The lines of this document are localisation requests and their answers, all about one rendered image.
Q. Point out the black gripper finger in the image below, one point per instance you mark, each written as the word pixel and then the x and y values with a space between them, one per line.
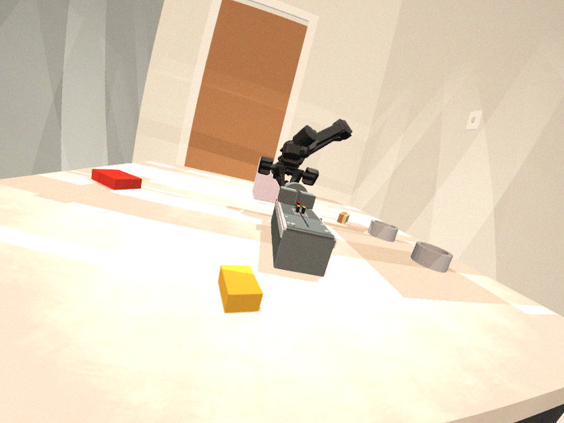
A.
pixel 279 175
pixel 296 177

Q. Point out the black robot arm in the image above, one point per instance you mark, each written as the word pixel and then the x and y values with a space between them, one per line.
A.
pixel 308 141

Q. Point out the orange block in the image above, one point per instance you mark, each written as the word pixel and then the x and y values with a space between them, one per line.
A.
pixel 239 289

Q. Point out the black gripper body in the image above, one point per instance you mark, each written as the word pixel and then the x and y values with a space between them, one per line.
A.
pixel 309 177

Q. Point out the grey short cylinder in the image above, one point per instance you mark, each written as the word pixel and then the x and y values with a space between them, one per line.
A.
pixel 382 230
pixel 431 257

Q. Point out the red rectangular block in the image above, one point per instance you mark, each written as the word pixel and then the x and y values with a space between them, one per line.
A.
pixel 116 179

